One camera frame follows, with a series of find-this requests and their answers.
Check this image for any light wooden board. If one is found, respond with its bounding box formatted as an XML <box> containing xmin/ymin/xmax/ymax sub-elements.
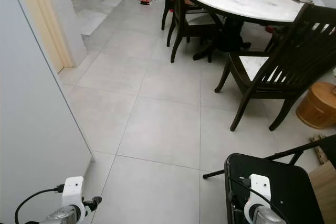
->
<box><xmin>309</xmin><ymin>161</ymin><xmax>336</xmax><ymax>222</ymax></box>

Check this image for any black metal rod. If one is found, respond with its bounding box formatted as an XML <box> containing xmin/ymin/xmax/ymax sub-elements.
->
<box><xmin>203</xmin><ymin>135</ymin><xmax>336</xmax><ymax>179</ymax></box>

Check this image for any wooden slat rack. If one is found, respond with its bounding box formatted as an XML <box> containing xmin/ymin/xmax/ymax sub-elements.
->
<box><xmin>310</xmin><ymin>134</ymin><xmax>329</xmax><ymax>166</ymax></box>

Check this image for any dark wooden chair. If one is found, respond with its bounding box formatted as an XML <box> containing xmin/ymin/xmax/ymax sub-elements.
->
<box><xmin>214</xmin><ymin>3</ymin><xmax>336</xmax><ymax>132</ymax></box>
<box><xmin>161</xmin><ymin>0</ymin><xmax>224</xmax><ymax>63</ymax></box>

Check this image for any cream door frame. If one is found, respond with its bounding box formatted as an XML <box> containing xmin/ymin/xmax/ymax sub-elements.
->
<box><xmin>8</xmin><ymin>0</ymin><xmax>88</xmax><ymax>73</ymax></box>

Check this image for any round white marble table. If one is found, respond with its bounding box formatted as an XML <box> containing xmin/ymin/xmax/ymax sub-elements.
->
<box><xmin>183</xmin><ymin>0</ymin><xmax>329</xmax><ymax>61</ymax></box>

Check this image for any round wooden stool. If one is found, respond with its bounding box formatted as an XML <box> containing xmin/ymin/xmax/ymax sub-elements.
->
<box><xmin>296</xmin><ymin>81</ymin><xmax>336</xmax><ymax>130</ymax></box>

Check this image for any black glossy folding table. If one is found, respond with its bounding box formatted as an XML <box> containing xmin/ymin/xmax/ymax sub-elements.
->
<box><xmin>224</xmin><ymin>153</ymin><xmax>326</xmax><ymax>224</ymax></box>

